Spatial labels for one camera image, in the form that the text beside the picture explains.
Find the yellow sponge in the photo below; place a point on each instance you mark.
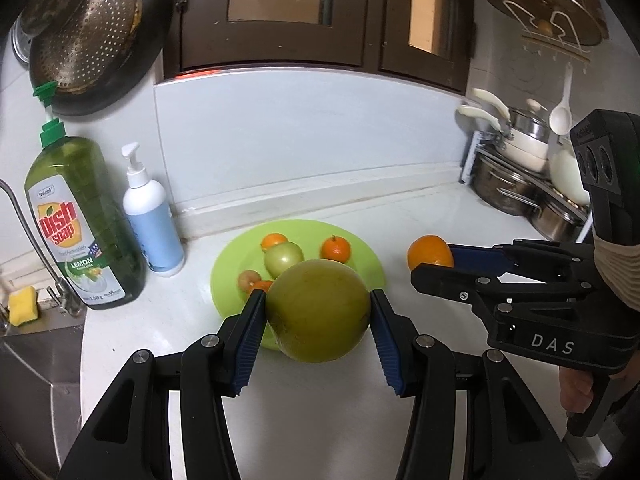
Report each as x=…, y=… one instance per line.
x=22, y=306

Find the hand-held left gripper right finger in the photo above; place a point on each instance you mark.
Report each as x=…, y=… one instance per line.
x=387, y=355

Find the round orange with stem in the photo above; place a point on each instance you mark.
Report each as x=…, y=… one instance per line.
x=430, y=252

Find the steel faucet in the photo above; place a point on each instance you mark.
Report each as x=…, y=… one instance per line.
x=30, y=230

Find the brown kiwi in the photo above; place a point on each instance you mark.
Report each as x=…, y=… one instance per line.
x=248, y=279

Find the person's right hand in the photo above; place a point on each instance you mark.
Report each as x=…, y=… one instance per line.
x=575, y=390

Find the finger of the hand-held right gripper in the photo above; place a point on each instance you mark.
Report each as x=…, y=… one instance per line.
x=475, y=259
x=440, y=277

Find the green dish soap bottle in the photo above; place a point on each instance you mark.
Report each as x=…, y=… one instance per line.
x=75, y=240

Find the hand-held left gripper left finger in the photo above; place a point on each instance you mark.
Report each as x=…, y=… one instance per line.
x=250, y=350

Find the white kettle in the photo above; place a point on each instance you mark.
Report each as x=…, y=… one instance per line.
x=567, y=175

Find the white pump bottle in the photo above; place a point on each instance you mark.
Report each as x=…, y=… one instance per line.
x=152, y=230

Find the dark brown window frame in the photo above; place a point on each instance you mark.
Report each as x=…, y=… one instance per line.
x=370, y=20

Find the steel sink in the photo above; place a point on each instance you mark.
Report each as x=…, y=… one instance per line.
x=35, y=390

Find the black pan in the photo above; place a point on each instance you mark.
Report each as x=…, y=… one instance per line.
x=150, y=45

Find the white metal pot rack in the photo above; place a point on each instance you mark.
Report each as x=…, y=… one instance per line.
x=472, y=160

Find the steel colander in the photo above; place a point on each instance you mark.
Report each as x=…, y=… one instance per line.
x=90, y=30

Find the small green fruit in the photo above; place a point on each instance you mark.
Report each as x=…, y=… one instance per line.
x=284, y=260

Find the green plate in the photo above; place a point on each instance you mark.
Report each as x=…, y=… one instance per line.
x=230, y=267

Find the large oval orange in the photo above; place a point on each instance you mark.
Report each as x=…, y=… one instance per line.
x=261, y=286

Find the white ladle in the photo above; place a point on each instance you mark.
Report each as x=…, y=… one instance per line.
x=559, y=120

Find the steel plate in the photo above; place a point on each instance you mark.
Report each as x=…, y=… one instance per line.
x=20, y=40

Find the large green apple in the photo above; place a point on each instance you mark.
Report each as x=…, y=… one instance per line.
x=320, y=310

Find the black silver-edged appliance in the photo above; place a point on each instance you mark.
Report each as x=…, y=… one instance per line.
x=588, y=225

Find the steel pot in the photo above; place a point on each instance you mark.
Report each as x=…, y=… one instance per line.
x=555, y=220
x=500, y=187

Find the small mandarin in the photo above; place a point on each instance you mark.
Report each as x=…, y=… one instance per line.
x=336, y=248
x=274, y=241

